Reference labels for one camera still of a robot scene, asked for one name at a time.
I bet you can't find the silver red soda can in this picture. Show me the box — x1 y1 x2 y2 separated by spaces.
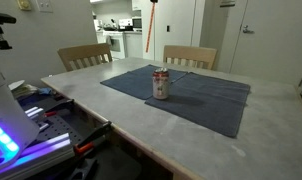
152 67 171 101

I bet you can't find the blue cloth under can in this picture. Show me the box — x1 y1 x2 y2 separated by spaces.
144 72 252 139

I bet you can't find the black microwave oven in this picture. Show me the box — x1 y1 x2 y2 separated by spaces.
131 17 143 30

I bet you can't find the white kitchen base cabinet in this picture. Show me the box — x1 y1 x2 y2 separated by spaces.
124 31 144 60

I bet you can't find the white kitchen stove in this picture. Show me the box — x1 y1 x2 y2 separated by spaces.
102 30 127 60

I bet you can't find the white door with lever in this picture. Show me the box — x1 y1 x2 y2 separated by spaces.
230 0 302 88

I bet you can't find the small blue rag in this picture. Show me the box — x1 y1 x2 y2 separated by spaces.
37 86 54 96

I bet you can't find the black perforated mounting board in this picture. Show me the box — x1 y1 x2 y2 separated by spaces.
30 113 87 151

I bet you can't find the white paper stack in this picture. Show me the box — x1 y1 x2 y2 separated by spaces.
8 79 39 100

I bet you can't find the black bar clamp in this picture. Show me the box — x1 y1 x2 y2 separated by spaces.
66 157 99 180

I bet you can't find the white closet door black handle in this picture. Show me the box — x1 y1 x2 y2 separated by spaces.
140 0 206 63

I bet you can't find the grey wall sign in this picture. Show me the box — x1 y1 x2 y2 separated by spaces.
219 0 237 8

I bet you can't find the silver door lever handle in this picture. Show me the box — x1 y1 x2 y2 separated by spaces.
242 24 256 35

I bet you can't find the white light switch plate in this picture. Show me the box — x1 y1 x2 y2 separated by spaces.
35 0 54 14

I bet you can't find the beige wall thermostat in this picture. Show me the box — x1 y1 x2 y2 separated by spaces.
16 0 33 12

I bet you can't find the black clamp orange handle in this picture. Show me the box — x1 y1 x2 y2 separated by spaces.
73 120 113 156
43 98 75 118

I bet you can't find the black camera on mount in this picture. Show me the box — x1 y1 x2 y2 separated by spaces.
0 11 18 51

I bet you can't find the aluminium extrusion rail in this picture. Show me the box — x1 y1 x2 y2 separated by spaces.
0 131 75 180
24 105 46 121

